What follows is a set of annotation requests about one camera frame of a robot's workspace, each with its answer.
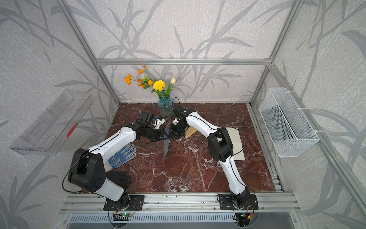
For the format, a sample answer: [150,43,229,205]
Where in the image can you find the brown kraft envelope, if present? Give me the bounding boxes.
[185,126,197,139]

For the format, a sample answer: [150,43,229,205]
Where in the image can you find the cream paper sheet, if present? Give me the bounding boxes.
[226,127,246,161]

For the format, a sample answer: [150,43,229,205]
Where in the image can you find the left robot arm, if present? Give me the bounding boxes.
[65,112,165,206]

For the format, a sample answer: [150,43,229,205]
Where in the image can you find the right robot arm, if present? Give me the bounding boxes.
[170,105,250,209]

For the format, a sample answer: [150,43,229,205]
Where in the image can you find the blue glass vase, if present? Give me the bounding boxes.
[157,96,174,118]

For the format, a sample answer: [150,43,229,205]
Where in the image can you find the blue dotted work glove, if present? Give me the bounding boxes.
[104,144,136,172]

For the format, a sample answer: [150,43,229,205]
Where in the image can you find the yellow orange flower bouquet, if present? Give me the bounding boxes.
[124,65,177,98]

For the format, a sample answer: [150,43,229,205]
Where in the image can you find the black glove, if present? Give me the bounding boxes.
[106,171,131,189]

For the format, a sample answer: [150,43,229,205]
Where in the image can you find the left green circuit board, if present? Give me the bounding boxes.
[112,212,135,221]

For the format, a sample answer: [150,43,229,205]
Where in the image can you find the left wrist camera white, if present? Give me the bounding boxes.
[154,116,165,129]

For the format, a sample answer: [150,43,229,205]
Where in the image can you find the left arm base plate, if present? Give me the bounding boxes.
[104,195,145,211]

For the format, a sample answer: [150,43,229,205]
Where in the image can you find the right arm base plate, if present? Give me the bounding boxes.
[216,194,258,210]

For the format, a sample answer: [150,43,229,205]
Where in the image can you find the clear plastic wall tray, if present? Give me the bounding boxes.
[10,90,93,156]

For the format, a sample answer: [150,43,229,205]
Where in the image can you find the white wire mesh basket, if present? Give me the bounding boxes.
[259,87,319,158]

